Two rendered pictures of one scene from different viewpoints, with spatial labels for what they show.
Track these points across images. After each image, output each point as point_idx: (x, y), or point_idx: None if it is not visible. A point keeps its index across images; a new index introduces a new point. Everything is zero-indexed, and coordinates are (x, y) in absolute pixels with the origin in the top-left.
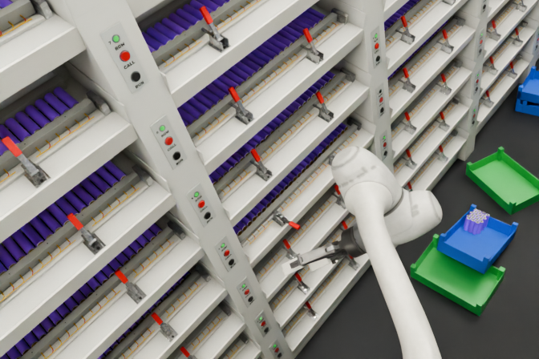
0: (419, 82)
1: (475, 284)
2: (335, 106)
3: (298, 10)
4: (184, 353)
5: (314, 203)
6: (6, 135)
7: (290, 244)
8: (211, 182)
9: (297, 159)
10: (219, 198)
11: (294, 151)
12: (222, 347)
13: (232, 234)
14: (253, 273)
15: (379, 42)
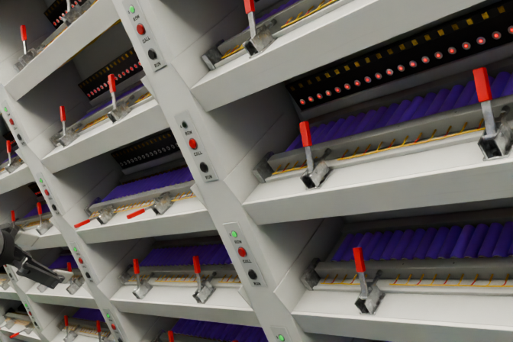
0: (342, 182)
1: None
2: (136, 110)
3: None
4: (67, 268)
5: (137, 237)
6: None
7: (160, 282)
8: (13, 106)
9: (84, 145)
10: (50, 137)
11: (86, 136)
12: (80, 297)
13: (46, 177)
14: (82, 246)
15: (146, 25)
